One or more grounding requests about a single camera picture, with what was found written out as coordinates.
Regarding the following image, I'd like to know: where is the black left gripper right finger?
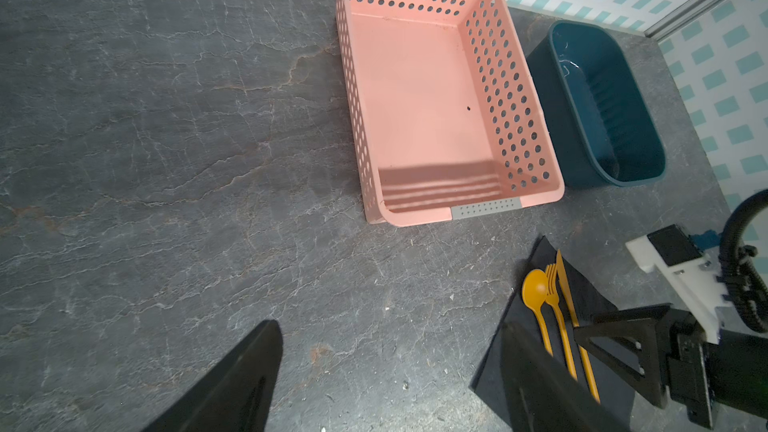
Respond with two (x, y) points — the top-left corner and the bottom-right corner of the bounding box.
(500, 322), (628, 431)

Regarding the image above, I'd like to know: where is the orange plastic spoon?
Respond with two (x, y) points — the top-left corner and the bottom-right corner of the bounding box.
(522, 269), (553, 355)

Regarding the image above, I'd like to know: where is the orange plastic knife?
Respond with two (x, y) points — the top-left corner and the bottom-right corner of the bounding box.
(556, 250), (601, 403)

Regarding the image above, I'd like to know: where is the orange plastic fork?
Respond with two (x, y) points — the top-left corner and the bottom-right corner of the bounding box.
(545, 264), (578, 380)

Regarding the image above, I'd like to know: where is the pink perforated plastic basket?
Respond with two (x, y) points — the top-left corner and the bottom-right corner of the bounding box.
(336, 0), (565, 227)

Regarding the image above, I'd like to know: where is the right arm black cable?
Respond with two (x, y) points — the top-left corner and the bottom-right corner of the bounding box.
(718, 188), (768, 334)

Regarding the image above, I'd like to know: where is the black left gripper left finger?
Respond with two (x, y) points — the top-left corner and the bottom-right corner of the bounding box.
(144, 320), (283, 431)

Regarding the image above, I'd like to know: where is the black paper napkin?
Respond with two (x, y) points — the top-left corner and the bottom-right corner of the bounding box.
(469, 235), (637, 432)

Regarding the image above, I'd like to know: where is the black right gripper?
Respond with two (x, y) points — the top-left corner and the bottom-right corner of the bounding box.
(574, 304), (767, 429)

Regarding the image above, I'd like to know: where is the teal plastic tub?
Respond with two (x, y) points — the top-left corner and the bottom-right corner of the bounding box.
(526, 21), (666, 189)

